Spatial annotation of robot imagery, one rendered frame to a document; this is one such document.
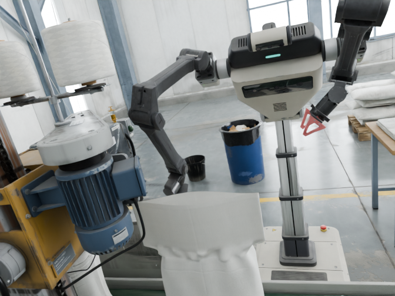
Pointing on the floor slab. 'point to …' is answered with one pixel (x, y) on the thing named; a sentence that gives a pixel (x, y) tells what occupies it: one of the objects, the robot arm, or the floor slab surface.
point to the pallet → (364, 135)
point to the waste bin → (244, 151)
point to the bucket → (196, 167)
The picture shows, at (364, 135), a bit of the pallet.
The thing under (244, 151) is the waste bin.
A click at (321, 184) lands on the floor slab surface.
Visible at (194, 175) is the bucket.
